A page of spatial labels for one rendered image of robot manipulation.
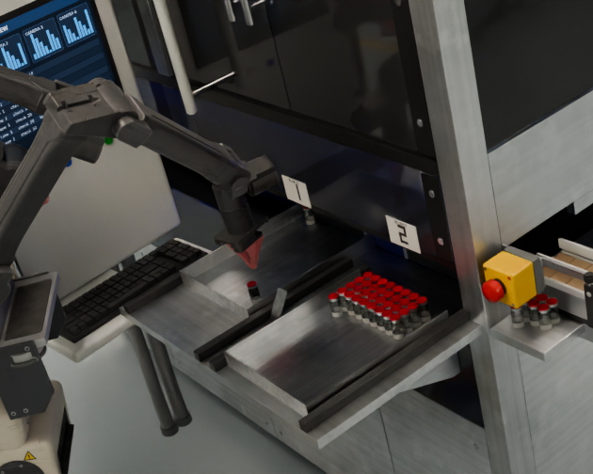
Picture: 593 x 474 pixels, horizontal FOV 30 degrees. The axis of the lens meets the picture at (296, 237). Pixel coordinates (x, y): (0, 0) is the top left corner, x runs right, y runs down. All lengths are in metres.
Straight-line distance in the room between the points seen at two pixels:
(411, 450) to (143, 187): 0.91
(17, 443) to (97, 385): 1.58
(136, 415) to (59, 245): 1.09
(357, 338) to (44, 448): 0.65
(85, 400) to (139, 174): 1.24
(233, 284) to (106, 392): 1.47
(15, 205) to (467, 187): 0.75
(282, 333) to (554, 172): 0.60
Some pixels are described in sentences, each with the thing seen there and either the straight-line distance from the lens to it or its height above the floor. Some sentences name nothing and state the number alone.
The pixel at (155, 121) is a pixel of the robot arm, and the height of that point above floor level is 1.42.
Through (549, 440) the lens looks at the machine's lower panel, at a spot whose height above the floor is 0.53.
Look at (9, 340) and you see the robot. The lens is 2.13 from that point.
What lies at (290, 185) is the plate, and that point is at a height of 1.03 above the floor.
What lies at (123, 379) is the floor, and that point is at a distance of 3.80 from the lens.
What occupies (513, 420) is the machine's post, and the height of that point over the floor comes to 0.64.
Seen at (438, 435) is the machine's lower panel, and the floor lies 0.50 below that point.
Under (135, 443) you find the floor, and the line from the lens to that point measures 3.51.
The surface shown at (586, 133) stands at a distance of 2.13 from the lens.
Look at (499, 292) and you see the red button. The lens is 1.94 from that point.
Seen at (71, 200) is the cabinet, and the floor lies 1.02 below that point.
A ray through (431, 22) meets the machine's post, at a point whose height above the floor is 1.48.
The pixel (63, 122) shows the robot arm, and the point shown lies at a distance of 1.72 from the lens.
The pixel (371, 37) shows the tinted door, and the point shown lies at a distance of 1.95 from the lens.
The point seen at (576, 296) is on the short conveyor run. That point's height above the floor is 0.93.
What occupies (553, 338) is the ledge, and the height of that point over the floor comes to 0.88.
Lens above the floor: 2.08
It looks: 29 degrees down
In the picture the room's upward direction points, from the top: 14 degrees counter-clockwise
